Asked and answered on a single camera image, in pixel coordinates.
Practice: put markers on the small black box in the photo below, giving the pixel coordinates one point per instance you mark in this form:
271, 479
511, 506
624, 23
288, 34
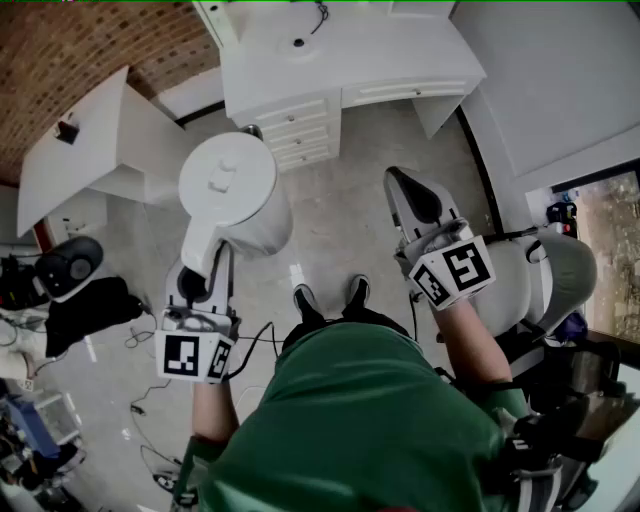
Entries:
67, 132

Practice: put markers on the person's black shoe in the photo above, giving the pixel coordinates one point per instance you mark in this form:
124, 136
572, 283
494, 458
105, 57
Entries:
360, 290
304, 300

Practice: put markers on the white electric kettle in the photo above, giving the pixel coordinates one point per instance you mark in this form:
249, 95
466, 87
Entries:
225, 175

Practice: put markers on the person's left black shoe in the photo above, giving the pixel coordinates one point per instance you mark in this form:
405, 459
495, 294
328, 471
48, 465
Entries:
304, 300

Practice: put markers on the red panel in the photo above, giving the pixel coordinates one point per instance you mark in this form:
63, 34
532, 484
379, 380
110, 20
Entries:
42, 237

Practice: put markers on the black and blue bag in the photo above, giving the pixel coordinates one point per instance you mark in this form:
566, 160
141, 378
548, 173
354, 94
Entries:
560, 212

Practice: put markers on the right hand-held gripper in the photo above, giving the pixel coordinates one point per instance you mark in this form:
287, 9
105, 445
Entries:
465, 270

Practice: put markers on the white side table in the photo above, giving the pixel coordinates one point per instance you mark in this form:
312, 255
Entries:
85, 165

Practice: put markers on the white power strip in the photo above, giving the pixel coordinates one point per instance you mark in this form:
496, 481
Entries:
165, 481

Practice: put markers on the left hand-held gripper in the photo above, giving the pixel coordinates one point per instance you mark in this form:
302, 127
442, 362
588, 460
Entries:
180, 352

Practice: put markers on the clear plastic box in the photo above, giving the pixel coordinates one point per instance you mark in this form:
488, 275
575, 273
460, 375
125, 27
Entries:
57, 417

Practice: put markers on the black and white round appliance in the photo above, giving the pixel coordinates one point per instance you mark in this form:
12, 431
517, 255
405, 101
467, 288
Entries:
70, 267

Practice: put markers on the black body-worn device pack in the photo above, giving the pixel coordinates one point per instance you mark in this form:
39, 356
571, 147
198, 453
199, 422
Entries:
580, 370

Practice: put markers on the black cloth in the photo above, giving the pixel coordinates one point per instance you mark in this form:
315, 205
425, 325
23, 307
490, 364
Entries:
85, 310

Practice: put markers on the purple bag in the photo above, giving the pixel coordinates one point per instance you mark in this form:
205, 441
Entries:
572, 327

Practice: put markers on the person's left forearm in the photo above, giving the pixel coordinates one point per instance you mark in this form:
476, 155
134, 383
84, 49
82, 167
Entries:
215, 410

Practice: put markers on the person's right forearm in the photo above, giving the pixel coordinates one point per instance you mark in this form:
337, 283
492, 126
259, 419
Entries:
475, 345

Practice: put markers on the wide white desk drawer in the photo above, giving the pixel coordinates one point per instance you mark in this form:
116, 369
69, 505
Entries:
417, 91

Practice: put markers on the person's black trousers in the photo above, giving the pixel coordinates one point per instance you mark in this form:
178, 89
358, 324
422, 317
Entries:
370, 317

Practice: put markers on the person's green shirt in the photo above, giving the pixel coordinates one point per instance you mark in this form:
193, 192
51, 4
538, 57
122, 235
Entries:
360, 425

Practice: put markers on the person's right black shoe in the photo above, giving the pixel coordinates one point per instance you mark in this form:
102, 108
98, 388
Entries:
360, 290

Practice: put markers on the blue plastic crate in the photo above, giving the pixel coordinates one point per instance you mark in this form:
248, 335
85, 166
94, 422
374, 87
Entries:
27, 425

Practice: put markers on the white desk with shelving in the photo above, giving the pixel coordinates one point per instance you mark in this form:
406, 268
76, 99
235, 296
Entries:
375, 50

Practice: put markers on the black electronic equipment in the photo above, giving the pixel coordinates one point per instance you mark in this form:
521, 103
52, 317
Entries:
20, 285

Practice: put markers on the gray office chair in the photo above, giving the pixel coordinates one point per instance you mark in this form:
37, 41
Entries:
505, 280

